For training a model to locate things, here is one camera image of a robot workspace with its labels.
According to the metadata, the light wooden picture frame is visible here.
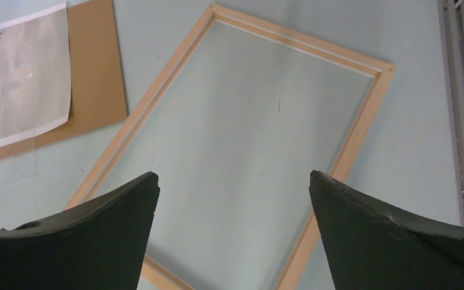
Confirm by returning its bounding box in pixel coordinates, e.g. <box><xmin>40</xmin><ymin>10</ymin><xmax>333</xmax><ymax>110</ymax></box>
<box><xmin>68</xmin><ymin>4</ymin><xmax>395</xmax><ymax>289</ymax></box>

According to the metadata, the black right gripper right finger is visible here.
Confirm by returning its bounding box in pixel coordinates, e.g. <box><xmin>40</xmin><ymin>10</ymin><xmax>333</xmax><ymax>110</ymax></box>
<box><xmin>309</xmin><ymin>170</ymin><xmax>464</xmax><ymax>289</ymax></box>

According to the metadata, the brown backing board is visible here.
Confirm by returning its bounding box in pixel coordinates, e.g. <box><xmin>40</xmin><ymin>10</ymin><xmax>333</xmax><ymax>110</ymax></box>
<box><xmin>0</xmin><ymin>0</ymin><xmax>128</xmax><ymax>160</ymax></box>

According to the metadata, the printed photo with white border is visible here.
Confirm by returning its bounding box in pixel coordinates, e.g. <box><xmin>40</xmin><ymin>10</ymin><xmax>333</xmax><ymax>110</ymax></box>
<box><xmin>0</xmin><ymin>3</ymin><xmax>71</xmax><ymax>147</ymax></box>

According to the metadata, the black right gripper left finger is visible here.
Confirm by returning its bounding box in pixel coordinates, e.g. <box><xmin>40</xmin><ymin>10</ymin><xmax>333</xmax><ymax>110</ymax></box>
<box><xmin>0</xmin><ymin>172</ymin><xmax>160</xmax><ymax>289</ymax></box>

